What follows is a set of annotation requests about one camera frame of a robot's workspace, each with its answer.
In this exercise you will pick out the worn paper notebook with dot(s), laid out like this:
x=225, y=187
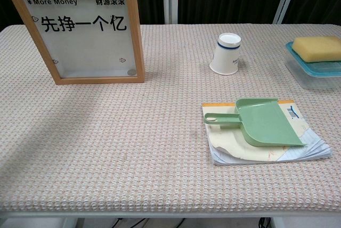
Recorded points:
x=253, y=153

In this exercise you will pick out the yellow sponge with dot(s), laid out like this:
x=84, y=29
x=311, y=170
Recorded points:
x=319, y=48

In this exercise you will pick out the green plastic dustpan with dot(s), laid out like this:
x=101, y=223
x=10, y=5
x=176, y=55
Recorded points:
x=266, y=124

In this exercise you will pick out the white paper cup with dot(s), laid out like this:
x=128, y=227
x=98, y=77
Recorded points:
x=225, y=57

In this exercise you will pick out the beige woven tablecloth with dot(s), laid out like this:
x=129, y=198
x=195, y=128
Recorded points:
x=133, y=132

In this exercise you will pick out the wooden coin box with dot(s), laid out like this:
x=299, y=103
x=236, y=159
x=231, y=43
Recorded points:
x=85, y=49

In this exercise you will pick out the clear blue plastic container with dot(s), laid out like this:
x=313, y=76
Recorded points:
x=317, y=76

